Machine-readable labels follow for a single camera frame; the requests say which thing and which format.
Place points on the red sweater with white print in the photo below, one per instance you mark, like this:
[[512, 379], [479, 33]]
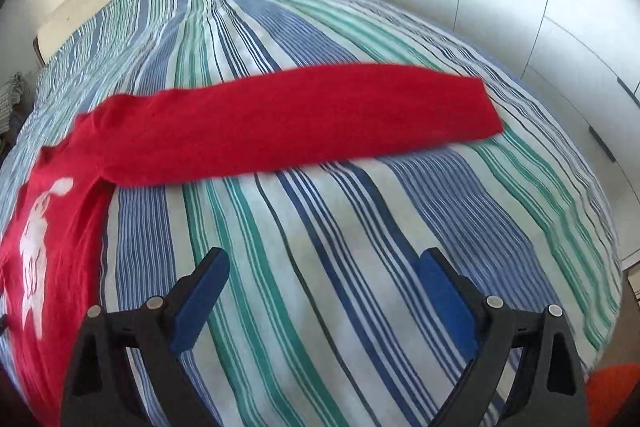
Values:
[[300, 127]]

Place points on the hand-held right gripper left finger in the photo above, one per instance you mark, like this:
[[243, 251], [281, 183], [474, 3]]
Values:
[[200, 302]]

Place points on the striped cloth pile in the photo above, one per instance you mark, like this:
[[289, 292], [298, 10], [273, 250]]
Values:
[[10, 102]]

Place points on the red shaggy rug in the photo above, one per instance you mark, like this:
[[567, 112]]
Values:
[[615, 397]]

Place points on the striped bedspread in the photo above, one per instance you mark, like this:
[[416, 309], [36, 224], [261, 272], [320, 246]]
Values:
[[350, 232]]

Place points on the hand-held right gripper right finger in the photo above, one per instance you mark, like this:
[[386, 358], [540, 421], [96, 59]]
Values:
[[442, 292]]

